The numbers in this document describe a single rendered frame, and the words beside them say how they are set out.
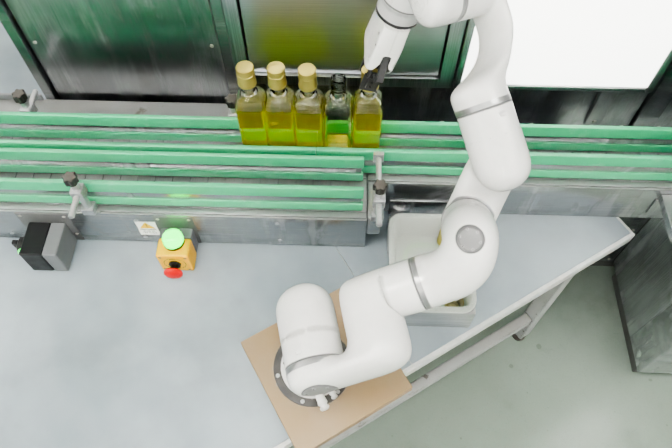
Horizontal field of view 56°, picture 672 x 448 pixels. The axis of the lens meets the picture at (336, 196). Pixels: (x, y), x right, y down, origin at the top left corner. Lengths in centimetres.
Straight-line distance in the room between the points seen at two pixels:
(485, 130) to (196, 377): 77
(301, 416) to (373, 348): 37
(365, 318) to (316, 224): 42
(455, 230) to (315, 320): 26
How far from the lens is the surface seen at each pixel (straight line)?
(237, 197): 130
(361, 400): 128
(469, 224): 92
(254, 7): 125
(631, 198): 153
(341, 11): 125
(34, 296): 152
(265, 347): 132
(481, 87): 93
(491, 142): 93
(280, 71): 117
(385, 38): 105
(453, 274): 94
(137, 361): 139
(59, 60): 154
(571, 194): 147
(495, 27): 101
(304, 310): 100
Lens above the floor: 202
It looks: 58 degrees down
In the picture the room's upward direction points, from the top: straight up
